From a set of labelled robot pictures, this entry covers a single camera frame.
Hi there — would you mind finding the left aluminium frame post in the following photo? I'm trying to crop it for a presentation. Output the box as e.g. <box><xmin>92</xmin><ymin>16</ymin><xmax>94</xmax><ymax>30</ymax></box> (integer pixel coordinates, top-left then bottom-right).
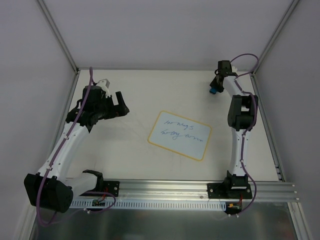
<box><xmin>35</xmin><ymin>0</ymin><xmax>79</xmax><ymax>74</ymax></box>

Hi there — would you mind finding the aluminium frame post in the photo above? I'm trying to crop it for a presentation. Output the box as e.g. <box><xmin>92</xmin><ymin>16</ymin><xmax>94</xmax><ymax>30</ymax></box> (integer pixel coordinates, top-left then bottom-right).
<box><xmin>252</xmin><ymin>0</ymin><xmax>301</xmax><ymax>76</ymax></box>
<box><xmin>35</xmin><ymin>0</ymin><xmax>79</xmax><ymax>74</ymax></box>

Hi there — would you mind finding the yellow framed small whiteboard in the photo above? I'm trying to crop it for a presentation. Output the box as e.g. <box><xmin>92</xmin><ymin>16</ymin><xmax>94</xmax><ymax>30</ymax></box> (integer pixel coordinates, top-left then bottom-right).
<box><xmin>147</xmin><ymin>110</ymin><xmax>212</xmax><ymax>161</ymax></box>

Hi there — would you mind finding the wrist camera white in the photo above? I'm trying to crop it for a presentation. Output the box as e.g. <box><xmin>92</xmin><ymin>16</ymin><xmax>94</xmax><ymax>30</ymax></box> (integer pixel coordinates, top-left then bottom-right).
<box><xmin>231</xmin><ymin>65</ymin><xmax>238</xmax><ymax>75</ymax></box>
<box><xmin>96</xmin><ymin>78</ymin><xmax>111</xmax><ymax>98</ymax></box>

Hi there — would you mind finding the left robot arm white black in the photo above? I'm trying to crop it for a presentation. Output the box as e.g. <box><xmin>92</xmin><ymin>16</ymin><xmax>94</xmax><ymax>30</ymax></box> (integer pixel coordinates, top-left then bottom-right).
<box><xmin>23</xmin><ymin>84</ymin><xmax>130</xmax><ymax>213</ymax></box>

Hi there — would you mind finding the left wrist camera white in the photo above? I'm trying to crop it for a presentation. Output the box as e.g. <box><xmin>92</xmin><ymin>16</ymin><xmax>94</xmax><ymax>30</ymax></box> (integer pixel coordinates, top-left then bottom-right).
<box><xmin>96</xmin><ymin>78</ymin><xmax>111</xmax><ymax>98</ymax></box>

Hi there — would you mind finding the aluminium mounting rail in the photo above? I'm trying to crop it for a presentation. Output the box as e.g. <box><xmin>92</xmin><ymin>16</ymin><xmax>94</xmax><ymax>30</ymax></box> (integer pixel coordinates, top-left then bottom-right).
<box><xmin>117</xmin><ymin>179</ymin><xmax>301</xmax><ymax>203</ymax></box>

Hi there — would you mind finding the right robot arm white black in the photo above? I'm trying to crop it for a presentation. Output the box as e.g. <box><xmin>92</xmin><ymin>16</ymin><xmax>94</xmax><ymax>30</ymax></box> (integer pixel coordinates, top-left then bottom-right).
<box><xmin>207</xmin><ymin>60</ymin><xmax>259</xmax><ymax>200</ymax></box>

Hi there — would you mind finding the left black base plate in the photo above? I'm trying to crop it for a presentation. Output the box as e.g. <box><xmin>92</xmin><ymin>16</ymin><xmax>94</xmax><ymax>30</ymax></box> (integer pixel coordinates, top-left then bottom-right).
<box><xmin>102</xmin><ymin>180</ymin><xmax>120</xmax><ymax>197</ymax></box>

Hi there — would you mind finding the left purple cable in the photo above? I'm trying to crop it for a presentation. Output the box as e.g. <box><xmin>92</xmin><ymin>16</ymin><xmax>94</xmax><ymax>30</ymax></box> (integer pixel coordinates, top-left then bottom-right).
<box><xmin>35</xmin><ymin>66</ymin><xmax>117</xmax><ymax>228</ymax></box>

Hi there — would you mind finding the white slotted cable duct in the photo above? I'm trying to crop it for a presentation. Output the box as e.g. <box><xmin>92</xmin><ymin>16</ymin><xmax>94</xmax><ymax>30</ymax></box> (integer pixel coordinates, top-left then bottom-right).
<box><xmin>70</xmin><ymin>198</ymin><xmax>227</xmax><ymax>212</ymax></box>

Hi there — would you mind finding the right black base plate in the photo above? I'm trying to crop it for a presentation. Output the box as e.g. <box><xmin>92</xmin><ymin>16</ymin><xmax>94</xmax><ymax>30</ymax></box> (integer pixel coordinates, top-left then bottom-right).
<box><xmin>207</xmin><ymin>182</ymin><xmax>253</xmax><ymax>200</ymax></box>

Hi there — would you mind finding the right aluminium frame post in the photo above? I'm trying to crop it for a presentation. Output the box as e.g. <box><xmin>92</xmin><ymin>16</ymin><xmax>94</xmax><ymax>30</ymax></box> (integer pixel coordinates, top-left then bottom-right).
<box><xmin>252</xmin><ymin>0</ymin><xmax>301</xmax><ymax>76</ymax></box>

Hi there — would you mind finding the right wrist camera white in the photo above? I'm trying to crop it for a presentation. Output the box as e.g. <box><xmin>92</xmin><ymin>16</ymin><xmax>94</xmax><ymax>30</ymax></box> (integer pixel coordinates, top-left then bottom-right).
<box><xmin>231</xmin><ymin>65</ymin><xmax>238</xmax><ymax>75</ymax></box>

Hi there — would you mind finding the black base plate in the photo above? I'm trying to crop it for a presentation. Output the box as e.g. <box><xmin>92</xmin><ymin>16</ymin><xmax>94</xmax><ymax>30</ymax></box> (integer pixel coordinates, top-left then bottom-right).
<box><xmin>207</xmin><ymin>182</ymin><xmax>253</xmax><ymax>200</ymax></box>
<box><xmin>102</xmin><ymin>180</ymin><xmax>120</xmax><ymax>197</ymax></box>

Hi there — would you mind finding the blue whiteboard eraser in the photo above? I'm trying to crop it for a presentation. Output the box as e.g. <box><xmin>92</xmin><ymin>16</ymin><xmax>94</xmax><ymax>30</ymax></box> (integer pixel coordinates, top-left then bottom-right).
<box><xmin>209</xmin><ymin>88</ymin><xmax>217</xmax><ymax>95</ymax></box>

